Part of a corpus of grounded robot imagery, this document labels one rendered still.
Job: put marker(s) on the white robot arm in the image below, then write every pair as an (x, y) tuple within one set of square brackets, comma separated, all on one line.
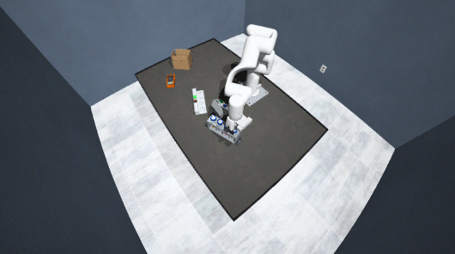
[(254, 59)]

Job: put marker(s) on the small brown cardboard box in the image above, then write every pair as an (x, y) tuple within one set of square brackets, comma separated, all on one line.
[(183, 61)]

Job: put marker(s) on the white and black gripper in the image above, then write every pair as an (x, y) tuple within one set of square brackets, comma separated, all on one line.
[(231, 125)]

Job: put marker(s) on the white control panel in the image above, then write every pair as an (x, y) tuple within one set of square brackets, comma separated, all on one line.
[(220, 108)]

